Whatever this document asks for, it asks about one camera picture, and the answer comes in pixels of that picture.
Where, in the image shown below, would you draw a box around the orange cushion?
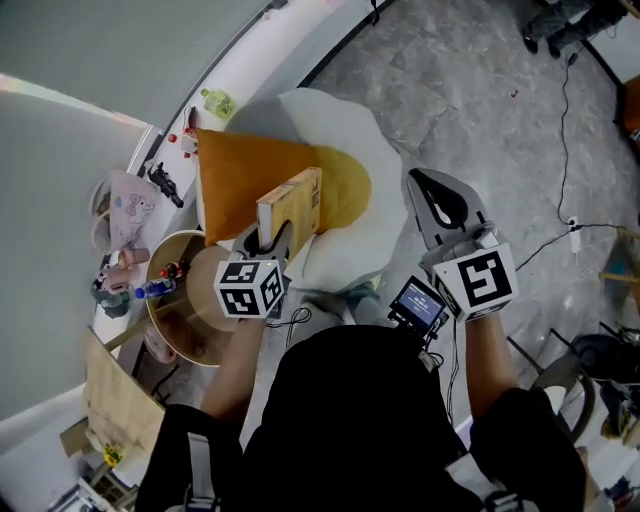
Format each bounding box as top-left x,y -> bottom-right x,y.
194,127 -> 321,249

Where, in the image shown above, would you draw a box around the long wooden table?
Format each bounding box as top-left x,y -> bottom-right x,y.
82,327 -> 167,454

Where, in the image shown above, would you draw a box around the grey metal chair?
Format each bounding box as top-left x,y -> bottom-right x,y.
507,327 -> 597,445

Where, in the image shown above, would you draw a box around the pink flask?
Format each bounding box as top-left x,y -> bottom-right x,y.
92,264 -> 142,301

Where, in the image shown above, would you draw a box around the black floor cable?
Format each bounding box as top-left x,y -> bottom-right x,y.
514,47 -> 640,274

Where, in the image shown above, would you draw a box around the wooden frame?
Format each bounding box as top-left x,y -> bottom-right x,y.
598,227 -> 640,287

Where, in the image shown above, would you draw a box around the person's right forearm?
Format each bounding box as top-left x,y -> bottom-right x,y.
462,312 -> 522,419

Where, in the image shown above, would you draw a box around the grey roller blind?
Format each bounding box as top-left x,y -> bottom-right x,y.
0,92 -> 156,421
0,0 -> 289,132

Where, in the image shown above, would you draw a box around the white pouch with cartoon print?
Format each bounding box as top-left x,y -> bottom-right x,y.
107,169 -> 161,251

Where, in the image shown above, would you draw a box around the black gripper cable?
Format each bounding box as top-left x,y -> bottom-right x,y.
264,306 -> 312,346

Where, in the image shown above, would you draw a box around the blue-label water bottle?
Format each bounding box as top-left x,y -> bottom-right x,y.
134,277 -> 177,300

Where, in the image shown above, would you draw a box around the brown cardboard sheet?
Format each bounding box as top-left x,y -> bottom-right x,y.
59,419 -> 91,457

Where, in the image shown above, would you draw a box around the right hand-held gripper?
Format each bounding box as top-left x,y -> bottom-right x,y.
407,167 -> 520,322

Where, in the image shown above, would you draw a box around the small black monitor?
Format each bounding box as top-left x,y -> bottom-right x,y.
388,274 -> 448,346

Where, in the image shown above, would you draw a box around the green round container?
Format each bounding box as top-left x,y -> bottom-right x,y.
99,291 -> 134,320

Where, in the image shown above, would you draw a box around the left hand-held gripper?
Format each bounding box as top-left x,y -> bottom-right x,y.
213,218 -> 295,320

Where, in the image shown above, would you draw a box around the person's grey jeans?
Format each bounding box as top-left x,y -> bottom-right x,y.
299,279 -> 392,331

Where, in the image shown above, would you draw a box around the yellow book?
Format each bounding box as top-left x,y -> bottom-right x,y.
256,167 -> 324,261

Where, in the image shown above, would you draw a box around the person's left forearm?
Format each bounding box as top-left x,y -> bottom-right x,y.
202,313 -> 265,422

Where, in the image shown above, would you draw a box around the white round basket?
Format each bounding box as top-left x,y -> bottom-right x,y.
88,172 -> 151,257

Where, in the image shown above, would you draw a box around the green plastic bottle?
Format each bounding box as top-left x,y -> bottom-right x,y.
199,87 -> 237,120

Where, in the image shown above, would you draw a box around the grey cushion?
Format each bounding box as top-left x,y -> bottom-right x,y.
225,98 -> 304,146

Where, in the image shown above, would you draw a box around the black toy figure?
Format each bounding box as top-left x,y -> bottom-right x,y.
146,161 -> 185,209

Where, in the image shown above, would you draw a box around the round wooden side table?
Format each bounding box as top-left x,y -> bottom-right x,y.
102,229 -> 262,371

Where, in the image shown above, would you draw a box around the person's black shirt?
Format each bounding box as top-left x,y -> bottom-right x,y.
134,324 -> 589,512

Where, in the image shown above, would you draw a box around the grey backpack strap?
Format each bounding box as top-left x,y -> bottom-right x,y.
444,452 -> 521,512
185,432 -> 217,512

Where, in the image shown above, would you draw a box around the white fried-egg shaped cushion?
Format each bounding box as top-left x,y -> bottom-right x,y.
224,87 -> 409,295

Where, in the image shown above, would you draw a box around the red white toy figure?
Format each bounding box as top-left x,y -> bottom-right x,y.
178,124 -> 200,160

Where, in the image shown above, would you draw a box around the black round chair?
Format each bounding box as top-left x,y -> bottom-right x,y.
569,322 -> 640,401

